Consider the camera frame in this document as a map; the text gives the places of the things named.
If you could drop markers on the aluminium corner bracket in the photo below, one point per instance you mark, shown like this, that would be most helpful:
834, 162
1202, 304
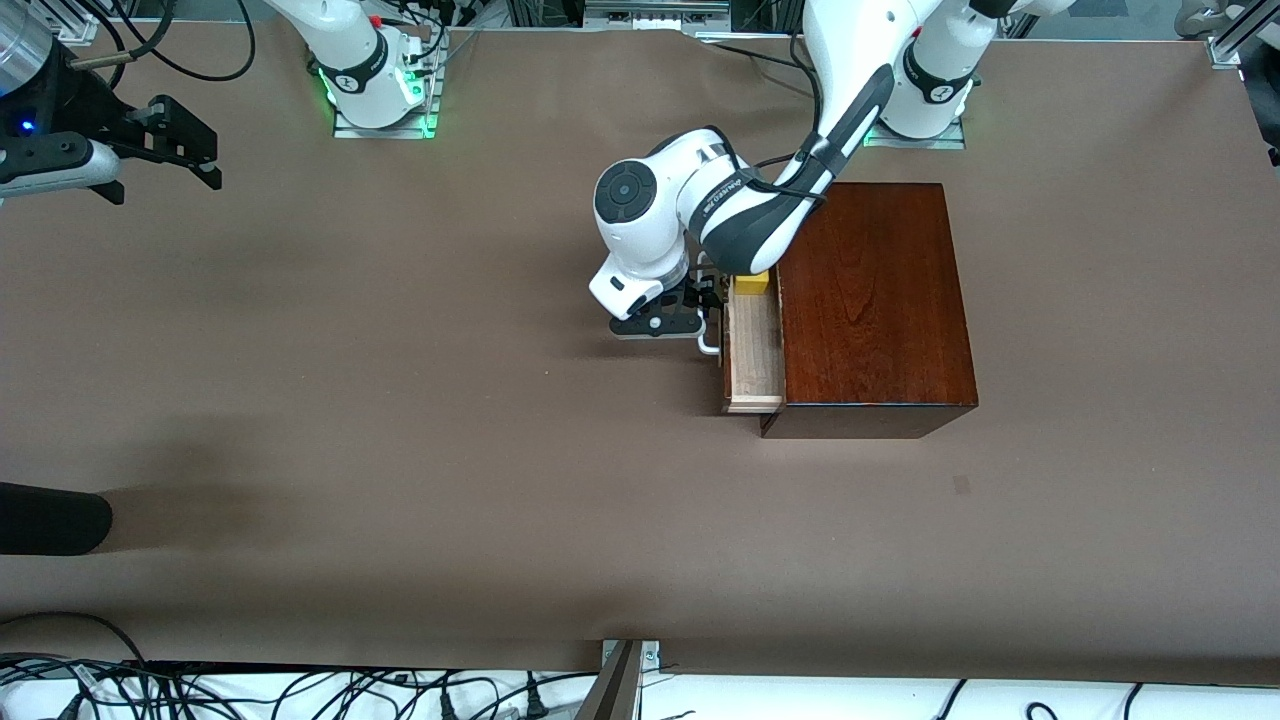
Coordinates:
650, 655

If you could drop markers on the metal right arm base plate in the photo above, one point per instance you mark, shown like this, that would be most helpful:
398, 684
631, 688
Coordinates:
345, 131

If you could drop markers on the yellow block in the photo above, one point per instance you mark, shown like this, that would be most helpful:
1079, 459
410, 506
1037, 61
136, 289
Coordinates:
752, 284

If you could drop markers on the dark brown wooden cabinet box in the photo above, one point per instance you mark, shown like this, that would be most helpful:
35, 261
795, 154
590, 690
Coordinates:
880, 320

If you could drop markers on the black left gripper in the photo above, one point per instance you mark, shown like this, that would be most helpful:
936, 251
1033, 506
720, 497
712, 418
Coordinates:
712, 293

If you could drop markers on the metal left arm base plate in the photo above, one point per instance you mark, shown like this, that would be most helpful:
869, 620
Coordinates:
950, 140

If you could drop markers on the brown paper table cover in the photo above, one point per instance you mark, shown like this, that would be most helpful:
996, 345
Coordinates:
500, 480

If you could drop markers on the black cylinder object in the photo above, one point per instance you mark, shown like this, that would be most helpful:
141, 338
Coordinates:
50, 518

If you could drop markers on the aluminium profile corner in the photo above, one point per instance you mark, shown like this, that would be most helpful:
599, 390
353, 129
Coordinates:
1225, 50
85, 30

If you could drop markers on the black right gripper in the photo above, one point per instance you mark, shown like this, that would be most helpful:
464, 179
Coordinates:
92, 112

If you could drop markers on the black power plug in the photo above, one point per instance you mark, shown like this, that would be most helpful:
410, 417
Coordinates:
537, 705

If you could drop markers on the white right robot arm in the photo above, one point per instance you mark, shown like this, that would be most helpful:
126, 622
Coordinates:
350, 60

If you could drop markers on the dark grey metal beam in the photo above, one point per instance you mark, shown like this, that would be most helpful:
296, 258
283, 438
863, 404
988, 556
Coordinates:
610, 695

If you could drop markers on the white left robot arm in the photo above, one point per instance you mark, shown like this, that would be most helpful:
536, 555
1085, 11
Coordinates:
760, 215

